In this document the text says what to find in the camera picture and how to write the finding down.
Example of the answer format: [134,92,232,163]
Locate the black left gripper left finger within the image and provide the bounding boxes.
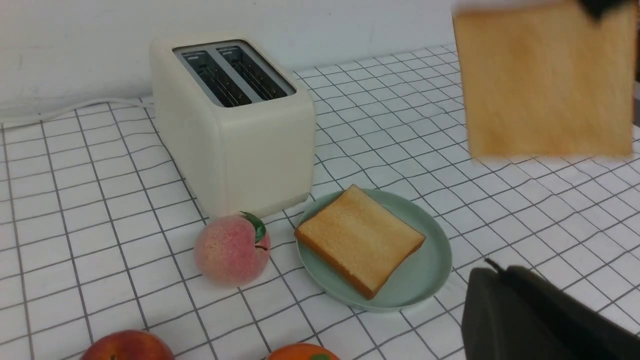
[461,259,640,360]

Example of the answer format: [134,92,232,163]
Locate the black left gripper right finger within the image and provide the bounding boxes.
[578,0,636,21]

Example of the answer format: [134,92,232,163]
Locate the toast slice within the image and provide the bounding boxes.
[294,184,426,300]
[452,0,639,160]

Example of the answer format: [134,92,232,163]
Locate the light green plate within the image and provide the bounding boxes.
[297,188,452,313]

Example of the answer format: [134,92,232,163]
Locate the orange persimmon with green leaf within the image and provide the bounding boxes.
[265,342,339,360]

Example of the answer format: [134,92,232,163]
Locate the pink peach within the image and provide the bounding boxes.
[193,211,271,288]

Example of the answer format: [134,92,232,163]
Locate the cream two-slot toaster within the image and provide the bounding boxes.
[149,31,317,219]

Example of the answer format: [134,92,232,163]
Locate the red apple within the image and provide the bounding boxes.
[80,329,175,360]

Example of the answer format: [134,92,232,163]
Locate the white grid tablecloth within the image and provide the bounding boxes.
[0,45,640,360]

